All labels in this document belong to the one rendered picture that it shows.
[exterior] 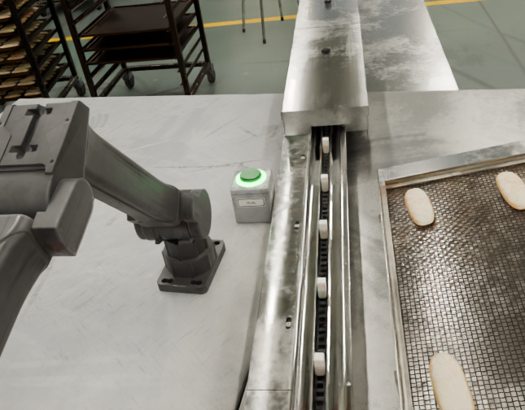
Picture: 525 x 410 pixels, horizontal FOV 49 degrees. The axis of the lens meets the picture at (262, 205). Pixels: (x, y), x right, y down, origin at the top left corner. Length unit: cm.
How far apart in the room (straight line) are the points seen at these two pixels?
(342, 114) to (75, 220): 80
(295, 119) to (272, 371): 62
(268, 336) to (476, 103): 83
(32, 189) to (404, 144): 89
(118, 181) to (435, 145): 77
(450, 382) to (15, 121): 52
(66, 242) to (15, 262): 4
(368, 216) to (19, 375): 62
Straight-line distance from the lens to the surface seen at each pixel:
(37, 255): 51
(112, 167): 66
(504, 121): 136
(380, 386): 80
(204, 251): 95
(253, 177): 103
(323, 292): 87
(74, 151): 55
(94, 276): 105
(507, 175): 97
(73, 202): 51
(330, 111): 121
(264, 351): 79
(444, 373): 70
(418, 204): 93
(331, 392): 75
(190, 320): 91
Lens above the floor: 146
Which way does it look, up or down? 35 degrees down
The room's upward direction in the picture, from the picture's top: 9 degrees counter-clockwise
